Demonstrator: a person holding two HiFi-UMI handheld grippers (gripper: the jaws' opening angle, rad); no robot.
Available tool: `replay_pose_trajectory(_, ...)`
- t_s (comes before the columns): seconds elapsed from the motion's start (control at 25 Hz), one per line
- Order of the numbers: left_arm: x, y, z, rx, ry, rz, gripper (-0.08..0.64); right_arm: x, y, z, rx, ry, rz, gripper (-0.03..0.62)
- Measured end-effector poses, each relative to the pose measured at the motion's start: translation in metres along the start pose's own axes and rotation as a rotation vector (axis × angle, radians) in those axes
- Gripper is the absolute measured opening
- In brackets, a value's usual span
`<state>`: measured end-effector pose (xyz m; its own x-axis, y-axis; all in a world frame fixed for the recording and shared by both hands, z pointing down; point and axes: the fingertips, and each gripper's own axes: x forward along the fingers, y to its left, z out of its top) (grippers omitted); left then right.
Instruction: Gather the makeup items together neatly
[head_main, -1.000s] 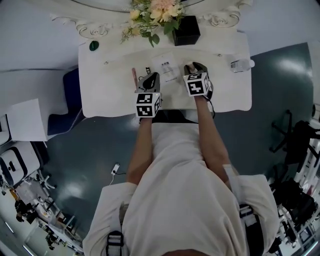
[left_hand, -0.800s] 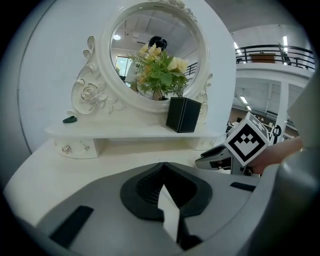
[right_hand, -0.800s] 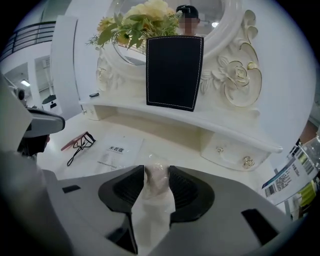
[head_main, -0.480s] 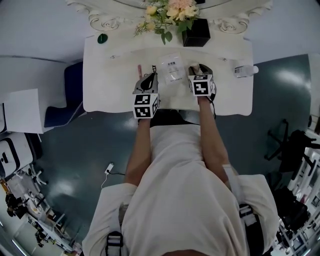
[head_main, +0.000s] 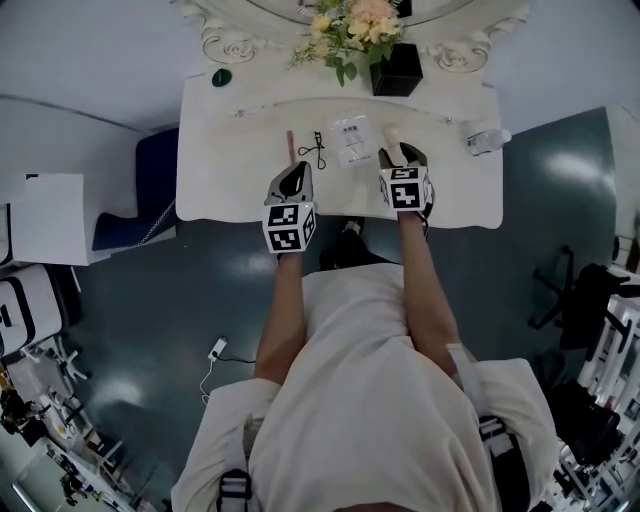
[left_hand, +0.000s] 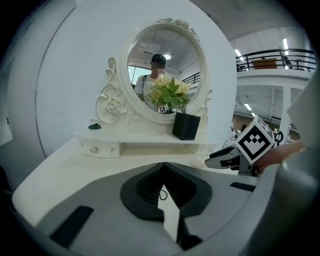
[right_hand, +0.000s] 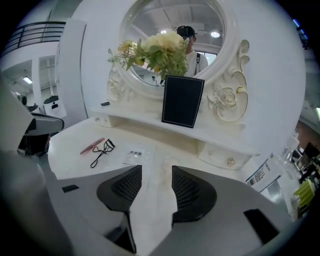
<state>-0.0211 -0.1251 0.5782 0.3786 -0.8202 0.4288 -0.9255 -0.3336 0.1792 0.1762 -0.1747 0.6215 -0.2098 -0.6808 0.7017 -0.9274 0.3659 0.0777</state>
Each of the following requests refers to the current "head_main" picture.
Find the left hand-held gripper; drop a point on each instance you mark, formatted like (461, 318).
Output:
(290, 227)

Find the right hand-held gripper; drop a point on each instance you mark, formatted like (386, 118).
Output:
(407, 192)

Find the pink pencil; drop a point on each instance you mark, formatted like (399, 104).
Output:
(290, 145)

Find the black eyelash curler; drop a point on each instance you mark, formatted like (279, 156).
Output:
(318, 150)

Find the clear packet with black item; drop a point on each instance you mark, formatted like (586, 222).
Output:
(352, 140)

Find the dark green round lid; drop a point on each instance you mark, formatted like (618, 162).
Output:
(222, 78)

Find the person's right forearm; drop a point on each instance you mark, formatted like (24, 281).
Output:
(425, 295)

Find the person's left forearm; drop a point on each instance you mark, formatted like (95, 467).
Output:
(285, 320)

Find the white dressing table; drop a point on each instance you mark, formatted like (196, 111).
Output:
(235, 195)

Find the person's left leg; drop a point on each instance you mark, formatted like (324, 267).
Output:
(345, 250)

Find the clear plastic water bottle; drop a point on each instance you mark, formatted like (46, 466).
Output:
(485, 142)

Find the black square vase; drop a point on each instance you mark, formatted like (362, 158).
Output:
(397, 72)

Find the navy blue upholstered stool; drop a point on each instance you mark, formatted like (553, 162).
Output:
(155, 190)

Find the yellow artificial flower bouquet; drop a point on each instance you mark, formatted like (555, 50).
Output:
(350, 30)

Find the person's white shirt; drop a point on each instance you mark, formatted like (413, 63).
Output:
(360, 400)

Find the black office chair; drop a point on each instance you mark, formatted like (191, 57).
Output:
(590, 425)
(595, 300)

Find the white storage cabinet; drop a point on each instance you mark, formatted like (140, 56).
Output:
(50, 220)

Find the white robot with black panel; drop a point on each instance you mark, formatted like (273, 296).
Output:
(25, 310)

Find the oval mirror ornate white frame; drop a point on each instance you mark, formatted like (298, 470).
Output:
(220, 35)

